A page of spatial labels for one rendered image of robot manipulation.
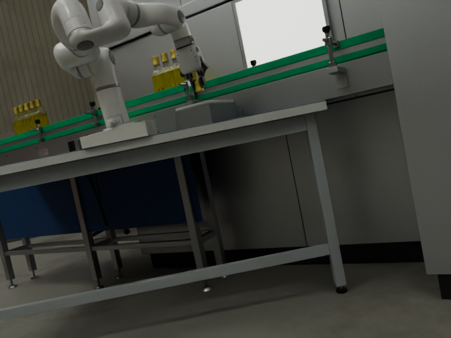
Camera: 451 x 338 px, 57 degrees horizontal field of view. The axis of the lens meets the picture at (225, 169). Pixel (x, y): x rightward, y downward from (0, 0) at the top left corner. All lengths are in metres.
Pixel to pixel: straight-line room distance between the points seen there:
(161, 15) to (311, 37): 0.71
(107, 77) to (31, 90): 3.91
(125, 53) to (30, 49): 3.17
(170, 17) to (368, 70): 0.75
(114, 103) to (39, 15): 4.07
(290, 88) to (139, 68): 1.01
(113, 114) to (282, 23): 0.86
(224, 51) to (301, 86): 0.53
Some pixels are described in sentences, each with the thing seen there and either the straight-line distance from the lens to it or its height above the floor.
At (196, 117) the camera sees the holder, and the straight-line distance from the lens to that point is 1.64.
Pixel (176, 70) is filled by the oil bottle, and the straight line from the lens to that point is 2.08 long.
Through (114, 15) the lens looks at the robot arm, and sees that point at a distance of 1.42.
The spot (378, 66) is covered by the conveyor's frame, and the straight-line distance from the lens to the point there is 1.67.
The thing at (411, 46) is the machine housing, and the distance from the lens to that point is 1.49.
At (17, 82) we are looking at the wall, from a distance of 5.62.
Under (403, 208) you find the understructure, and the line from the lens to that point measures 1.92.
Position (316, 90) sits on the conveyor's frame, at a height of 0.80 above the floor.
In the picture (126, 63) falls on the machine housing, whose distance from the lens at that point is 2.52.
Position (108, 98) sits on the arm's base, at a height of 0.92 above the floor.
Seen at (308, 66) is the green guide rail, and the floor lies 0.90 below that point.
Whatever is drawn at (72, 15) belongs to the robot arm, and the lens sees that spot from 1.43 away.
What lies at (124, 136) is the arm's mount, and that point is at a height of 0.76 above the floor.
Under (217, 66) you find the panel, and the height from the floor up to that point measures 1.04.
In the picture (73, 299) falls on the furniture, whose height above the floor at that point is 0.19.
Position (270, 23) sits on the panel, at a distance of 2.02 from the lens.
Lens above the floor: 0.67
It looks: 4 degrees down
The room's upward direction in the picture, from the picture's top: 11 degrees counter-clockwise
